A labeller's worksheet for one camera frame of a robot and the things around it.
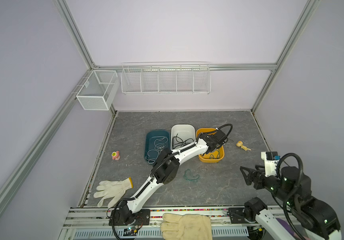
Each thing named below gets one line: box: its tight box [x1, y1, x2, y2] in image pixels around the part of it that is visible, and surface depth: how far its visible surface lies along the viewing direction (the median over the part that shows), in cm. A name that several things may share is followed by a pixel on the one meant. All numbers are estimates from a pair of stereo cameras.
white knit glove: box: [93, 177, 134, 209], surface depth 84 cm
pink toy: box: [111, 150, 121, 161], surface depth 93 cm
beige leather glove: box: [160, 213, 213, 240], surface depth 72 cm
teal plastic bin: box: [144, 129, 171, 165], surface depth 102 cm
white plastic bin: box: [170, 124, 197, 151], surface depth 107 cm
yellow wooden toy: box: [236, 141, 252, 151], surface depth 101 cm
